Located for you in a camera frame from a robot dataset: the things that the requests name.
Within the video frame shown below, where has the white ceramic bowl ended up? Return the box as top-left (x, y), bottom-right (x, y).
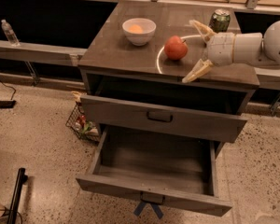
top-left (122, 18), bottom-right (156, 46)

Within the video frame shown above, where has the black power adapter with cable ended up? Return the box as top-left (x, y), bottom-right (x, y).
top-left (0, 87), bottom-right (16, 109)

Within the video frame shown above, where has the black wire basket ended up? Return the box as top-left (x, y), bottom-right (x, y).
top-left (65, 103), bottom-right (100, 142)

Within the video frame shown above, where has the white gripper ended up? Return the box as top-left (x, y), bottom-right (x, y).
top-left (182, 20), bottom-right (235, 83)

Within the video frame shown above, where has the grey wooden drawer cabinet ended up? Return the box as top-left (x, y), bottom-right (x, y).
top-left (78, 1), bottom-right (259, 117)

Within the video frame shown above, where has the red apple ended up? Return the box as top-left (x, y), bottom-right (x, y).
top-left (164, 35), bottom-right (188, 61)

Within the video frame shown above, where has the orange fruit in bowl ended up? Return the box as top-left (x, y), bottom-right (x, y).
top-left (128, 24), bottom-right (143, 34)

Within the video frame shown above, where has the grey top drawer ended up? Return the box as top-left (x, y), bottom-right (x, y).
top-left (80, 95), bottom-right (246, 143)

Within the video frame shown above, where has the grey middle drawer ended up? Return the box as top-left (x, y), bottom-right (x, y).
top-left (77, 126), bottom-right (231, 217)

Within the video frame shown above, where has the grey drawer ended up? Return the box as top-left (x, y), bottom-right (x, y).
top-left (80, 95), bottom-right (246, 143)
top-left (77, 126), bottom-right (231, 217)

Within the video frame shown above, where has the black metal stand post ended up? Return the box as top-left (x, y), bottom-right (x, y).
top-left (7, 168), bottom-right (28, 224)

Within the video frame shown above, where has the clear plastic water bottle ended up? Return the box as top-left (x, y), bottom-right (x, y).
top-left (1, 20), bottom-right (20, 47)

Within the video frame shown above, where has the grey metal rail shelf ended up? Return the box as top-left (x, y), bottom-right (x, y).
top-left (0, 40), bottom-right (87, 66)

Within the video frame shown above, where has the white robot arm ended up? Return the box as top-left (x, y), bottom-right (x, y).
top-left (182, 20), bottom-right (280, 83)

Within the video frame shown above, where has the green soda can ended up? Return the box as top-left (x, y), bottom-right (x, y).
top-left (209, 8), bottom-right (231, 33)

